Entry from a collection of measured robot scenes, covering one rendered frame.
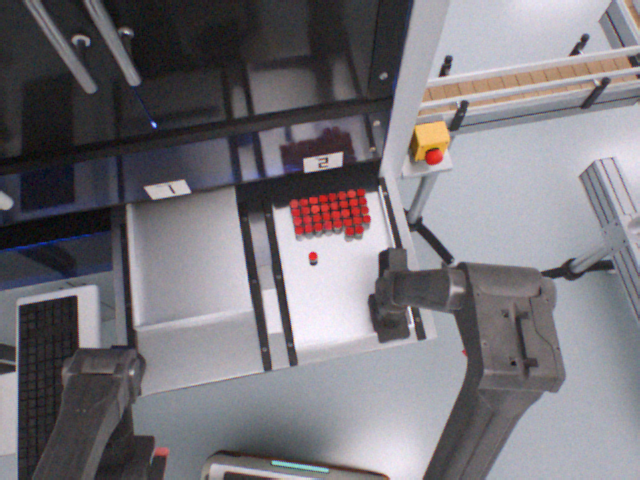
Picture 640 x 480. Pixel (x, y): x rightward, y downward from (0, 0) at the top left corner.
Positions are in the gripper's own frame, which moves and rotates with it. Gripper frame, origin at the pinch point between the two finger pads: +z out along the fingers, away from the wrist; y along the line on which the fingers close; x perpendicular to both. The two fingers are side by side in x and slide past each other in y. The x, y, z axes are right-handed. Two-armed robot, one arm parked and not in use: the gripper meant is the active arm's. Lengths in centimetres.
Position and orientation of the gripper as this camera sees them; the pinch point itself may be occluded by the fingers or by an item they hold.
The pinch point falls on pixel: (385, 327)
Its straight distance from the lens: 113.4
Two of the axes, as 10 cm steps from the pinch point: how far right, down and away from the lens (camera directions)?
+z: 0.2, 4.3, 9.0
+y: -1.8, -8.9, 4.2
